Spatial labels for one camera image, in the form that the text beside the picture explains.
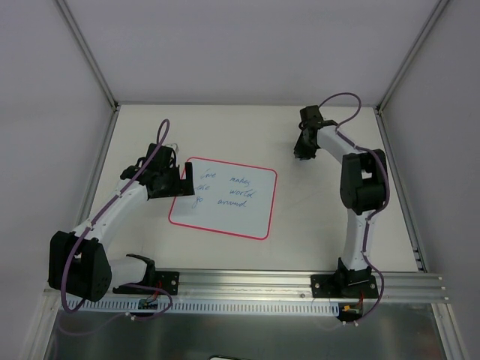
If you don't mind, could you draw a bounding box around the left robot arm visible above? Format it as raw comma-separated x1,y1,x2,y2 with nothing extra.
48,143,194,302

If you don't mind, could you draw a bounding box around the aluminium frame post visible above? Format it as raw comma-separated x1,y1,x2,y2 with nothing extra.
53,0,119,111
376,0,451,113

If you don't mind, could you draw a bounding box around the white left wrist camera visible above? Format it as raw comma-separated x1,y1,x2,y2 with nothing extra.
166,143,179,153

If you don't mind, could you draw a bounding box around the pink framed whiteboard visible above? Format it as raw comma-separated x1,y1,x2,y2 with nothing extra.
169,157,278,241

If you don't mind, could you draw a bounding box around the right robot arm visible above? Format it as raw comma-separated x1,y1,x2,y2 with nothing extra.
294,106,390,299

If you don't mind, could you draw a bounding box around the right aluminium frame post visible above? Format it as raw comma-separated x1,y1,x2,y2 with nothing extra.
376,0,451,113

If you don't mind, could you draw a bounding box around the white slotted cable duct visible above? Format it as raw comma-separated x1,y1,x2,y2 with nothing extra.
80,297,340,317

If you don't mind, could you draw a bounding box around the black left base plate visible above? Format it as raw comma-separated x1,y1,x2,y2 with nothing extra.
112,269,180,296

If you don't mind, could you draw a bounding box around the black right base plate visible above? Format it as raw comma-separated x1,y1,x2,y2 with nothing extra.
310,274,380,299

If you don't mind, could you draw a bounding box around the left aluminium frame post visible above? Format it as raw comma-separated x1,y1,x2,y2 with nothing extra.
53,0,119,111

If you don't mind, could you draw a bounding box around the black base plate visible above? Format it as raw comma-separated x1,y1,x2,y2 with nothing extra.
310,274,380,299
112,269,180,296

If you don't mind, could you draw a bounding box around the aluminium mounting rail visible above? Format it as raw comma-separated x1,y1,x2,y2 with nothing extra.
43,265,449,304

